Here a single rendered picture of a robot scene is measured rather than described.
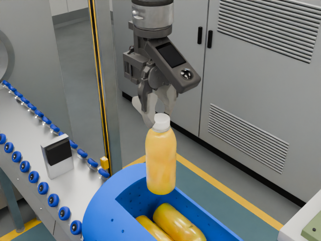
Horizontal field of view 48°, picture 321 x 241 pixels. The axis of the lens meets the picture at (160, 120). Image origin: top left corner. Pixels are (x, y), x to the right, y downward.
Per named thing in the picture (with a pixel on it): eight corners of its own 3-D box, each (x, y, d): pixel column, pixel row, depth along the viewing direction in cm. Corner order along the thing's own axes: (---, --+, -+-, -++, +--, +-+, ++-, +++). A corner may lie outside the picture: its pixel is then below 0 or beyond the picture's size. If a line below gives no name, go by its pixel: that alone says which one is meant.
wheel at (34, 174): (35, 168, 134) (30, 168, 132) (41, 175, 131) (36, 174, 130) (30, 179, 134) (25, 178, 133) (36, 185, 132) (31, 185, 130)
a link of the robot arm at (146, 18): (182, 1, 64) (146, 10, 59) (182, 26, 66) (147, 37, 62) (155, -8, 68) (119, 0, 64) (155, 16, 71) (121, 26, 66)
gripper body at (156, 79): (151, 69, 78) (151, 13, 72) (179, 83, 73) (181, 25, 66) (123, 80, 74) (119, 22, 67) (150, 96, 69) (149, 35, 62)
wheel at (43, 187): (45, 179, 129) (40, 179, 128) (50, 186, 126) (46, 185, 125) (39, 190, 130) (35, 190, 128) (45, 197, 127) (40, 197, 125)
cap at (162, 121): (169, 129, 75) (169, 122, 74) (150, 128, 75) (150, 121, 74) (170, 118, 78) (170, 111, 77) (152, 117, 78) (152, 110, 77)
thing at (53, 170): (71, 165, 143) (65, 133, 134) (76, 170, 140) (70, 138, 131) (48, 176, 137) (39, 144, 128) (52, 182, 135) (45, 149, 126)
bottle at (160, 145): (175, 198, 84) (176, 133, 73) (144, 196, 84) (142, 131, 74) (176, 177, 90) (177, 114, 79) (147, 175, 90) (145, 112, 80)
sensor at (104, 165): (105, 164, 147) (104, 155, 145) (109, 168, 145) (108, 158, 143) (89, 173, 143) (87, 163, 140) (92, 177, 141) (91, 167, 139)
